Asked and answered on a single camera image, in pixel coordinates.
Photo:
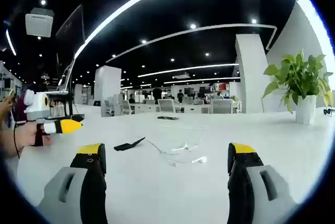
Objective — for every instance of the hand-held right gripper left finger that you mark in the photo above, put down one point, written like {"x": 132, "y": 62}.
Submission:
{"x": 89, "y": 182}

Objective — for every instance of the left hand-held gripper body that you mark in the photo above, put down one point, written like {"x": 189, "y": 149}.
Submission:
{"x": 36, "y": 103}

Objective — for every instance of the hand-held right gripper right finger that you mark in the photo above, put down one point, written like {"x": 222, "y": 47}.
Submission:
{"x": 243, "y": 182}

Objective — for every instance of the white desktop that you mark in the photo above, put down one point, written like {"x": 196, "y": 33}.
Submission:
{"x": 162, "y": 187}

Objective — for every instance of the person's left hand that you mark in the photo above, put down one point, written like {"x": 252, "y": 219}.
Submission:
{"x": 26, "y": 135}

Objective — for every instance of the black laptop stand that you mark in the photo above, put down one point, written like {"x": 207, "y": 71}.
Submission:
{"x": 64, "y": 103}

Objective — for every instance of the yellowish phone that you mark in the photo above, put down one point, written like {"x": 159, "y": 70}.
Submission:
{"x": 11, "y": 93}

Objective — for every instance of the white laptop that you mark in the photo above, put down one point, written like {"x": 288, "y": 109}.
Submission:
{"x": 66, "y": 77}

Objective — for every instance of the dark monitor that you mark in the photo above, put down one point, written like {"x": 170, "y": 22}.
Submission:
{"x": 70, "y": 30}

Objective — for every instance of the ceiling air conditioner unit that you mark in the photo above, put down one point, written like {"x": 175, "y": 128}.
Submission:
{"x": 39, "y": 22}

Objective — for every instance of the green plant in white pot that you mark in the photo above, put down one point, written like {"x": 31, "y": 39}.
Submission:
{"x": 305, "y": 110}

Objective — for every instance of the black elongated object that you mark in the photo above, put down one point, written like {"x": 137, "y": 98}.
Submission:
{"x": 167, "y": 117}

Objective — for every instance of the row of grey office chairs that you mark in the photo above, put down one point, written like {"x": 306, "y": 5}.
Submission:
{"x": 166, "y": 105}

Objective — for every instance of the small black object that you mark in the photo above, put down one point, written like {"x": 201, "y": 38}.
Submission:
{"x": 328, "y": 111}

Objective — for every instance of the long ceiling light strip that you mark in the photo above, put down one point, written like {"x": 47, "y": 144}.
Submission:
{"x": 136, "y": 0}

